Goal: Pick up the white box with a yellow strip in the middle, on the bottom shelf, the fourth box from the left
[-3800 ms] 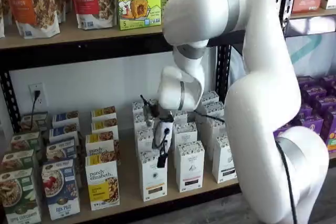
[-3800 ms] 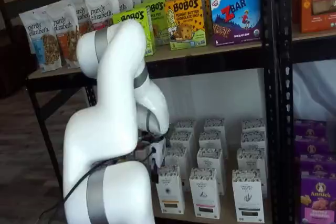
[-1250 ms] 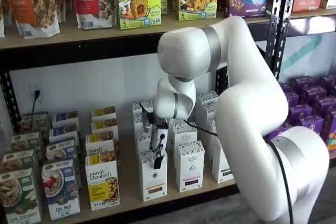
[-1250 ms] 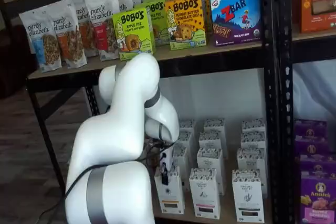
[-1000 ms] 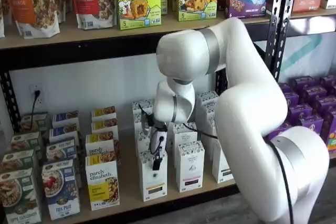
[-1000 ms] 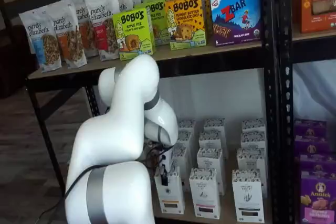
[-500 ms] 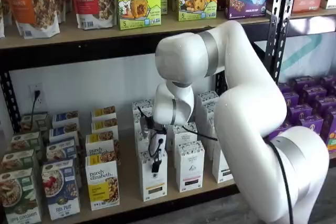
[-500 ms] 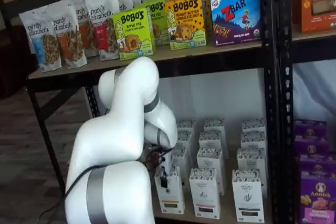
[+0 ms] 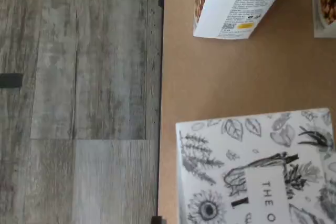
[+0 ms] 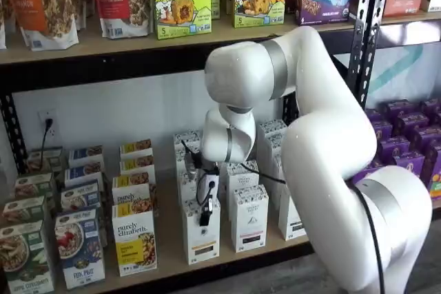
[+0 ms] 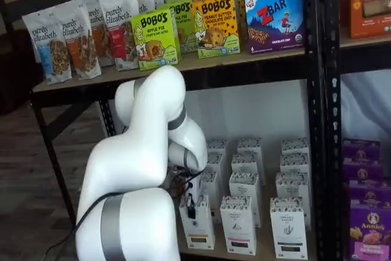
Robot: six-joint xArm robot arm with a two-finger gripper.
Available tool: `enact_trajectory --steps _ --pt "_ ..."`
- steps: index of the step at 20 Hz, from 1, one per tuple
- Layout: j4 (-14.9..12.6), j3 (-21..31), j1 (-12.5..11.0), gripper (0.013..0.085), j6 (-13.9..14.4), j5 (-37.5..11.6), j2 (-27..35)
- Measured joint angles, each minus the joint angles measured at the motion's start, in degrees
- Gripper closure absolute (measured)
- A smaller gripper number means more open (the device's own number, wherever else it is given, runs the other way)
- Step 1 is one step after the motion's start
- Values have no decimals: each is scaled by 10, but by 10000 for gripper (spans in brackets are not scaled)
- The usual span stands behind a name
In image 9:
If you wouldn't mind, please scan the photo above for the tan wooden shelf board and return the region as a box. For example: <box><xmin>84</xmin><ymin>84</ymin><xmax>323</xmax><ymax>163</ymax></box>
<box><xmin>157</xmin><ymin>0</ymin><xmax>336</xmax><ymax>224</ymax></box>

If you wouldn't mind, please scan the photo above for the white box yellow strip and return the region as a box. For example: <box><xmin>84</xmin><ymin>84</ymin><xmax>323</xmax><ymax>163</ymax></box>
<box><xmin>174</xmin><ymin>108</ymin><xmax>336</xmax><ymax>224</ymax></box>

